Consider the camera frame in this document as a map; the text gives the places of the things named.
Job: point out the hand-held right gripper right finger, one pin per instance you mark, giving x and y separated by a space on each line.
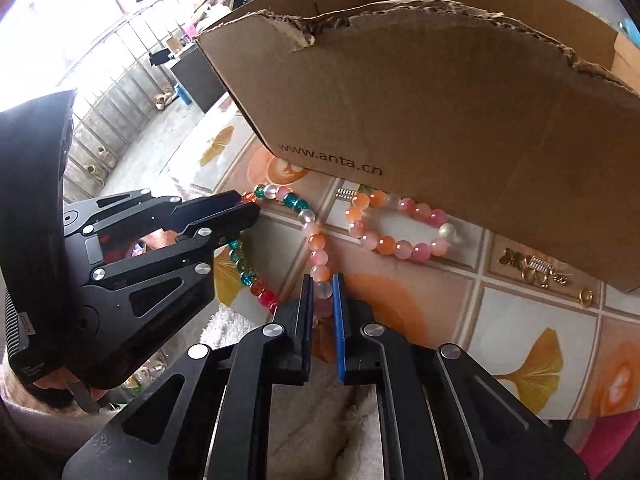
339 320

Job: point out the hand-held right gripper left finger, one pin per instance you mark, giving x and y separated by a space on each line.
309 310

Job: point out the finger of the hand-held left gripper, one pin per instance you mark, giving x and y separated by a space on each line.
210 202
235 220

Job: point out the silver abacus charm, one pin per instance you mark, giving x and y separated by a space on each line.
345 194

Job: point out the brown cardboard box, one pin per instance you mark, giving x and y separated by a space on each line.
425 110

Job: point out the person's left hand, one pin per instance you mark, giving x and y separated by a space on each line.
52 382

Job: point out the beige slipper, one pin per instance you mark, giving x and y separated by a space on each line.
102 152
95 171

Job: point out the white fluffy cloth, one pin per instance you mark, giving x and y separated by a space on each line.
310 420

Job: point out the beige sandal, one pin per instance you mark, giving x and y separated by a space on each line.
162 102

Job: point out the blue cup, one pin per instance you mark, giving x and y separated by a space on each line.
183 94

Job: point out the black table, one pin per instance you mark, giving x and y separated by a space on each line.
197 80

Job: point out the ginkgo leaf print tablecloth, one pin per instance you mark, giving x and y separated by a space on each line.
500 320

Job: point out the pink floral blanket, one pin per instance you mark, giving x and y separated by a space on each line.
605 440

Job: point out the blue patterned quilt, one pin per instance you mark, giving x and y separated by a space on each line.
633 30

